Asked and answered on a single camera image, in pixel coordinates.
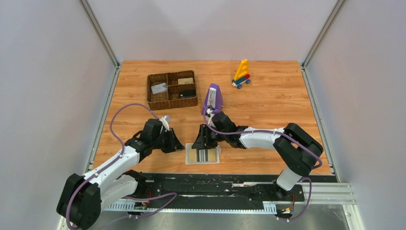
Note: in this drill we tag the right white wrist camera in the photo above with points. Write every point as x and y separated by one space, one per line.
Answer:
208 112

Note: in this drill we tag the colourful toy block car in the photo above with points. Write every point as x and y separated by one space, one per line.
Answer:
242 75

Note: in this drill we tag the aluminium frame post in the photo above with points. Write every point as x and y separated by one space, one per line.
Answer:
323 32
99 32

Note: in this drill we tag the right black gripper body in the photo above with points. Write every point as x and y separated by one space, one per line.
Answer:
207 137

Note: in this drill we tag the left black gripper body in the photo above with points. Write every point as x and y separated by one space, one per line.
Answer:
169 140

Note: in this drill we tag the grey card in basket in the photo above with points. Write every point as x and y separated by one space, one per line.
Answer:
159 88

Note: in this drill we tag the left aluminium frame post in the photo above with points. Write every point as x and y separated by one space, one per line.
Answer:
99 32

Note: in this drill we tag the brown wicker divided basket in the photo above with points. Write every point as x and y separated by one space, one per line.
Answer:
169 99

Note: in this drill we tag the purple metronome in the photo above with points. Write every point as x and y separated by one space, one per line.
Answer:
213 100

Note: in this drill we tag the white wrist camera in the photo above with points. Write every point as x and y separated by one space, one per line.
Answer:
208 112
165 121

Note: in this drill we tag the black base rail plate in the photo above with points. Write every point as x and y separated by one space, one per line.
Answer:
215 191

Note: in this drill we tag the right aluminium frame post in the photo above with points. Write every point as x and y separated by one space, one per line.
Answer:
323 32

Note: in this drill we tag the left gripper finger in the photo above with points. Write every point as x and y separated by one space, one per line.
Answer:
169 148
175 144

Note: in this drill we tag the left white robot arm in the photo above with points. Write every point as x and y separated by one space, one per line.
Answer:
85 196

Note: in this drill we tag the white card holder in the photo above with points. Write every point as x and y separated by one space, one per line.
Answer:
202 156

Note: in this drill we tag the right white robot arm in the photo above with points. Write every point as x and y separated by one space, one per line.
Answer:
299 151

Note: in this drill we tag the beige card in basket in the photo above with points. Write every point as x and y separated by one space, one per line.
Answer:
189 80

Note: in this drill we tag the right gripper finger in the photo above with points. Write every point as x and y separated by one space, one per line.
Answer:
212 140
202 139

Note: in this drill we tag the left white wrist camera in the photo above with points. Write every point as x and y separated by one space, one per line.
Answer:
165 121

